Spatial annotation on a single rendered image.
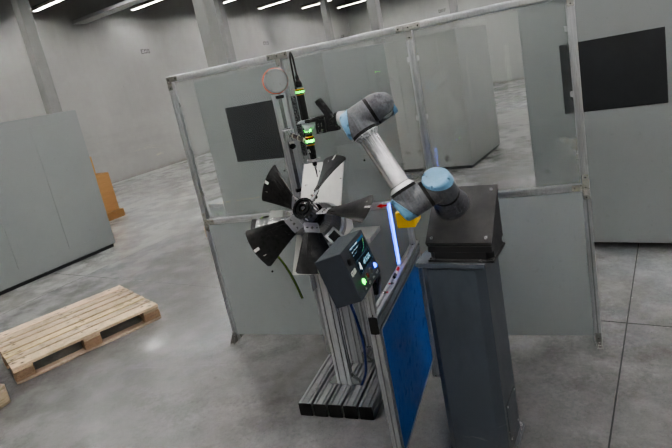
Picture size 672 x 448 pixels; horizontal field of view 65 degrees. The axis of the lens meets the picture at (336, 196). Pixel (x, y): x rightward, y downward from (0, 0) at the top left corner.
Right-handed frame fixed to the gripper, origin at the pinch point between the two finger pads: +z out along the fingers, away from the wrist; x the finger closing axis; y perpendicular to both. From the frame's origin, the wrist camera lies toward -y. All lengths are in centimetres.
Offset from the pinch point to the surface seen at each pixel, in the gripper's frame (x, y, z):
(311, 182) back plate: 35, 39, 17
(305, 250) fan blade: -18, 62, 4
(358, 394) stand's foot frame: 1, 159, 0
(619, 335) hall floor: 79, 166, -143
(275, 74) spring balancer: 56, -26, 36
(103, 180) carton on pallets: 505, 89, 655
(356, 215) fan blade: -8, 49, -23
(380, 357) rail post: -54, 100, -38
